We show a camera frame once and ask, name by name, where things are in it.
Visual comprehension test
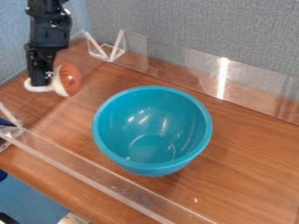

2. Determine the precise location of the blue plastic bowl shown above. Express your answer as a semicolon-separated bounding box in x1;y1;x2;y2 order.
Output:
92;86;212;177

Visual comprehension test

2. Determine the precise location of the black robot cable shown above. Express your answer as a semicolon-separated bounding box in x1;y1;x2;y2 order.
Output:
54;0;74;27

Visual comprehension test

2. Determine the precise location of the white brown toy mushroom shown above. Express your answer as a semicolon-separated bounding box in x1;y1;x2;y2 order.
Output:
22;64;82;97

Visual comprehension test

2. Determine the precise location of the clear acrylic front barrier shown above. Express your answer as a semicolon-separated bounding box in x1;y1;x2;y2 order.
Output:
0;102;217;224

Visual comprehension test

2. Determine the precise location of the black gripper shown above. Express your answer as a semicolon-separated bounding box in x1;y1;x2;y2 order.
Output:
23;0;71;87

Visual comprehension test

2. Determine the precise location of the clear acrylic back barrier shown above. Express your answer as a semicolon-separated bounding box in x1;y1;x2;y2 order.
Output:
82;30;299;125

